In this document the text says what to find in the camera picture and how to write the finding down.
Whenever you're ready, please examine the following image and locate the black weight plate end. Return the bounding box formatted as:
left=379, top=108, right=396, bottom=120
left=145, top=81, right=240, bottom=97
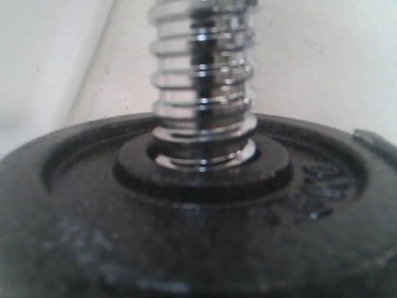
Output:
left=1, top=114, right=396, bottom=297

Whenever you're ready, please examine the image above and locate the chrome threaded dumbbell bar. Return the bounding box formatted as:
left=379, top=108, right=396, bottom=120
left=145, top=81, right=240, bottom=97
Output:
left=149, top=1, right=258, bottom=172

